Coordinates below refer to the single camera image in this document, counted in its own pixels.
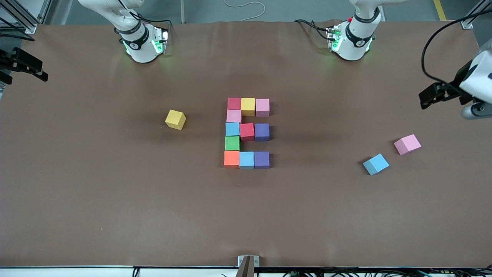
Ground purple foam block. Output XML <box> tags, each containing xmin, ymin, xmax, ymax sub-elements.
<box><xmin>254</xmin><ymin>123</ymin><xmax>270</xmax><ymax>142</ymax></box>
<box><xmin>254</xmin><ymin>151</ymin><xmax>271</xmax><ymax>170</ymax></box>

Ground yellow foam block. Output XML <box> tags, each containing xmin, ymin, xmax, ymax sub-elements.
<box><xmin>241</xmin><ymin>98</ymin><xmax>256</xmax><ymax>117</ymax></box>
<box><xmin>165</xmin><ymin>110</ymin><xmax>187</xmax><ymax>130</ymax></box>

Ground light blue foam block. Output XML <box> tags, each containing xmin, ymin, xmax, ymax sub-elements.
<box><xmin>239</xmin><ymin>151</ymin><xmax>255</xmax><ymax>170</ymax></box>

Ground orange foam block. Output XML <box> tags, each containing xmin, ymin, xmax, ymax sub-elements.
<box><xmin>224</xmin><ymin>150</ymin><xmax>241</xmax><ymax>169</ymax></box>

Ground brown table mat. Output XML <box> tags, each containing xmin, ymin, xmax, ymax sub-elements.
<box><xmin>0</xmin><ymin>19</ymin><xmax>492</xmax><ymax>269</ymax></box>

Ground brown pole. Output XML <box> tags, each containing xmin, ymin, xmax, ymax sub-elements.
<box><xmin>235</xmin><ymin>256</ymin><xmax>255</xmax><ymax>277</ymax></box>

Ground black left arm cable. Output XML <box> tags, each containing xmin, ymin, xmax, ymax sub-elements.
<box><xmin>421</xmin><ymin>8</ymin><xmax>492</xmax><ymax>87</ymax></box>

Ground aluminium frame post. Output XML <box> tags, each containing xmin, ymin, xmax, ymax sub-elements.
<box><xmin>460</xmin><ymin>0</ymin><xmax>492</xmax><ymax>30</ymax></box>
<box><xmin>0</xmin><ymin>0</ymin><xmax>54</xmax><ymax>34</ymax></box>

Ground black arm base cables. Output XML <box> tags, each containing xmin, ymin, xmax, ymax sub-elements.
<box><xmin>294</xmin><ymin>18</ymin><xmax>335</xmax><ymax>41</ymax></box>

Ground white floor cable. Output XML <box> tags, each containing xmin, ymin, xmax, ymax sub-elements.
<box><xmin>223</xmin><ymin>0</ymin><xmax>266</xmax><ymax>22</ymax></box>

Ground white table edge rail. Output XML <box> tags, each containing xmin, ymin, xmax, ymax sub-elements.
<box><xmin>0</xmin><ymin>266</ymin><xmax>492</xmax><ymax>277</ymax></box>

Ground small metal bracket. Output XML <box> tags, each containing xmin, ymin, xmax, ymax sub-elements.
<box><xmin>238</xmin><ymin>255</ymin><xmax>260</xmax><ymax>268</ymax></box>

